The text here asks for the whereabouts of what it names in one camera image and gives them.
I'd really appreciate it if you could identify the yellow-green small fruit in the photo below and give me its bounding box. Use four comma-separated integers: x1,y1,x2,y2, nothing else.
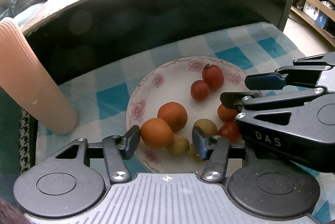
188,143,203,162
193,118,218,137
166,135,190,156

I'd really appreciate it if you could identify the wooden shelf unit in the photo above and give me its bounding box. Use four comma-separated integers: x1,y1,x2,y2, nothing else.
236,0,335,47

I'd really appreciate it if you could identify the red oval tomato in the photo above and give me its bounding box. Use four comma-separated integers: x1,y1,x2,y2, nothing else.
202,64,224,90

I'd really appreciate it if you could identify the red cherry tomato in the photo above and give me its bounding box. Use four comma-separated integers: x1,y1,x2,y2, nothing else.
190,80,210,101

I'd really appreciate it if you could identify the small orange tangerine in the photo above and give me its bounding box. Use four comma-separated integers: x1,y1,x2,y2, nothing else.
217,104,239,122

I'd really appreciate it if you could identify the dark glossy coffee table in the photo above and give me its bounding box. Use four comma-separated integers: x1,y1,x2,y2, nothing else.
21,0,293,84

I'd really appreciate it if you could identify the white floral ceramic plate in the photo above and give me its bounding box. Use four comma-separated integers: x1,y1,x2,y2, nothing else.
125,56,247,173

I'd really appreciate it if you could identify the pink ribbed cylinder vase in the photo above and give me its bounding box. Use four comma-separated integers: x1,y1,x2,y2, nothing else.
1,18,78,134

